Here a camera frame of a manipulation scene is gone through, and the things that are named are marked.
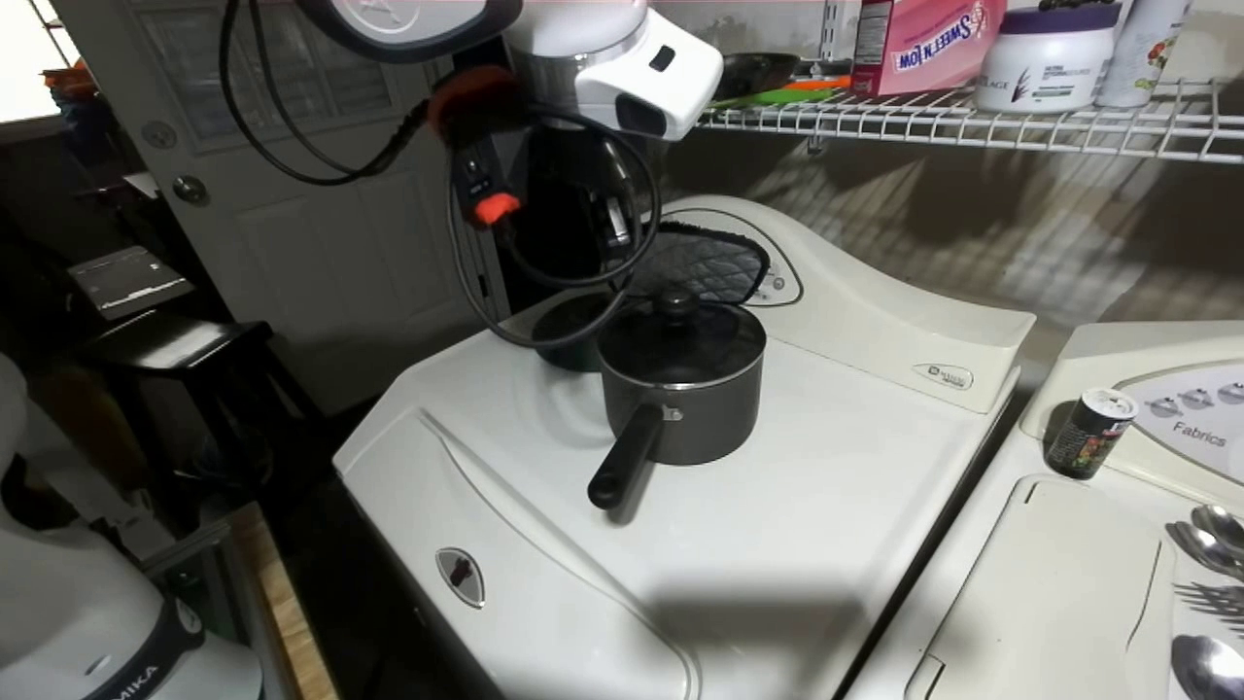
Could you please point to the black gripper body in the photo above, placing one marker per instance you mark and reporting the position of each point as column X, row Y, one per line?
column 566, row 197

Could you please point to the white tub purple lid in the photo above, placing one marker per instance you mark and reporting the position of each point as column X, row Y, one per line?
column 1050, row 61

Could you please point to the small dark jar white lid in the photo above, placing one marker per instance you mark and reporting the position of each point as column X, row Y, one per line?
column 1087, row 434

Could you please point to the white panel door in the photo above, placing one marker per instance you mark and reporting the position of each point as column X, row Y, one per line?
column 323, row 197

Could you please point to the round door knob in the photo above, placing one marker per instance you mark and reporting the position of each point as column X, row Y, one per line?
column 187, row 189

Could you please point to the pink sweetener box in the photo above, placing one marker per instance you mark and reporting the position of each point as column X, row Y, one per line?
column 925, row 44

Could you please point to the white washing machine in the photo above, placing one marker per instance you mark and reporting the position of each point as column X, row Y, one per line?
column 723, row 559

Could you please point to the black stool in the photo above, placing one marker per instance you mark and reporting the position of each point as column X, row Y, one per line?
column 197, row 389

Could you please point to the flat black box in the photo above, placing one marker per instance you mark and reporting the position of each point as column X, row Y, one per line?
column 130, row 281

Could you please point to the wooden plank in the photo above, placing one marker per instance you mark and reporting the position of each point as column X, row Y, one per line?
column 284, row 608

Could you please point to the tall white spray bottle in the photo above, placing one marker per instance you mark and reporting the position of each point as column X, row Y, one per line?
column 1140, row 52

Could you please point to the white dryer machine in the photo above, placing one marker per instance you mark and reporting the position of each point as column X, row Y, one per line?
column 1037, row 583

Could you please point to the silver fork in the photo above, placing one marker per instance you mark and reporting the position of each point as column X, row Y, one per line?
column 1210, row 601

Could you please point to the large silver spoon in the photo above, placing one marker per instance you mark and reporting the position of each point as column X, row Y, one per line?
column 1208, row 665

